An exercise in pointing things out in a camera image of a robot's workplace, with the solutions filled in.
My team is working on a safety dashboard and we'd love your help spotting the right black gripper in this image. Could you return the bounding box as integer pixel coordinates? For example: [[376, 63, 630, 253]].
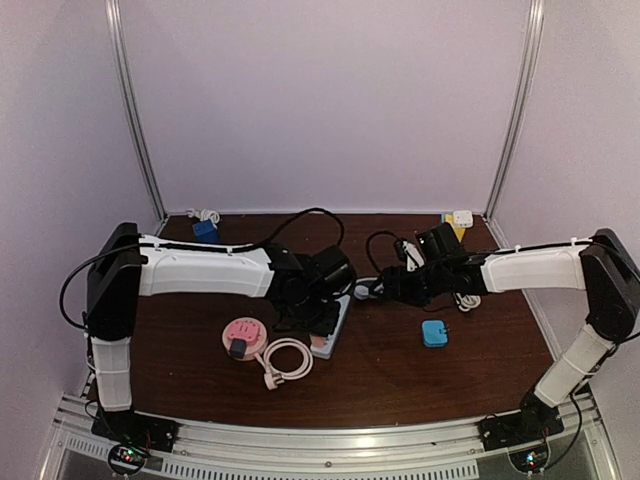
[[369, 263, 450, 308]]

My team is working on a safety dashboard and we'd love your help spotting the salmon pink plug charger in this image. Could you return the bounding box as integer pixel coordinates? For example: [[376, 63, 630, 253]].
[[310, 335, 329, 351]]

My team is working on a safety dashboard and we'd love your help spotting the light blue power strip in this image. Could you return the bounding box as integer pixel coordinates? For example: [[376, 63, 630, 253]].
[[310, 277, 383, 360]]

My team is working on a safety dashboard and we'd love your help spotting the blue square plug adapter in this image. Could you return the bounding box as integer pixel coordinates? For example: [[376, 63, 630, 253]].
[[421, 320, 449, 349]]

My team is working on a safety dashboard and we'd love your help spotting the round pink power socket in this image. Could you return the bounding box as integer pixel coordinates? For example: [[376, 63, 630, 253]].
[[221, 316, 315, 393]]

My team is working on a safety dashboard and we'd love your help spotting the dark navy plug charger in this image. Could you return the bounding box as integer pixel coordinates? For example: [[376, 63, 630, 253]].
[[228, 338, 247, 361]]

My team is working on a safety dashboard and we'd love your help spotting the pink square plug adapter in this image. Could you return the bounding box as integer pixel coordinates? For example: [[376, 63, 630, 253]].
[[225, 319, 264, 344]]

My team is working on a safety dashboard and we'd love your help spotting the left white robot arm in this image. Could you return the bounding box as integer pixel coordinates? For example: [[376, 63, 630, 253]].
[[76, 222, 356, 444]]

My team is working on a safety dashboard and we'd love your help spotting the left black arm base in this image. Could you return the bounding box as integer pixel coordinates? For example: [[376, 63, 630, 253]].
[[91, 401, 179, 479]]

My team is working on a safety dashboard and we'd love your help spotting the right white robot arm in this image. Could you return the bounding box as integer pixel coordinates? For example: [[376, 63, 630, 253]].
[[368, 224, 639, 442]]

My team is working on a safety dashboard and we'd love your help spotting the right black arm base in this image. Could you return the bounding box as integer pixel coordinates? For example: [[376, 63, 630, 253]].
[[477, 397, 564, 475]]

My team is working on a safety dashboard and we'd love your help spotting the yellow cube socket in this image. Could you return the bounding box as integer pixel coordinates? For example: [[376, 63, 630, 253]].
[[441, 214, 466, 242]]

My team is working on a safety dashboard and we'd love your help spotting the white square socket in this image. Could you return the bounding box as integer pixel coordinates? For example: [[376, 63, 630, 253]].
[[452, 210, 474, 229]]

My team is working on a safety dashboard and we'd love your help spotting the blue cube socket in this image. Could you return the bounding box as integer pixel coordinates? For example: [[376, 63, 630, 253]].
[[192, 220, 219, 245]]

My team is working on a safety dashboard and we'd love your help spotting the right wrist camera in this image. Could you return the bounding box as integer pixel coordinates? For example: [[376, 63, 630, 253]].
[[395, 239, 425, 272]]

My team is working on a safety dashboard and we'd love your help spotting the white coiled cable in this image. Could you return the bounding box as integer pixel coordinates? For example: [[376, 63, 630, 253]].
[[452, 292, 482, 314]]

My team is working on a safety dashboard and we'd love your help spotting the right aluminium frame post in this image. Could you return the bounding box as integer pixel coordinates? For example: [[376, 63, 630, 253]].
[[484, 0, 545, 222]]

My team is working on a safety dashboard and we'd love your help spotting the aluminium frame post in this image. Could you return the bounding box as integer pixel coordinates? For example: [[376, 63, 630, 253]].
[[104, 0, 168, 222], [484, 0, 545, 222]]

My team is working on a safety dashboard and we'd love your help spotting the white cable back left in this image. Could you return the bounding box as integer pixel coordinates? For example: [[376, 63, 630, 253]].
[[185, 207, 222, 224]]

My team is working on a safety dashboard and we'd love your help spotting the aluminium front rail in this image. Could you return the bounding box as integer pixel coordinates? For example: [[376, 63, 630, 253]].
[[35, 393, 622, 479]]

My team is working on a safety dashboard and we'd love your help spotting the left aluminium frame post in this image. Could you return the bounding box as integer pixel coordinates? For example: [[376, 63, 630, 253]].
[[104, 0, 168, 222]]

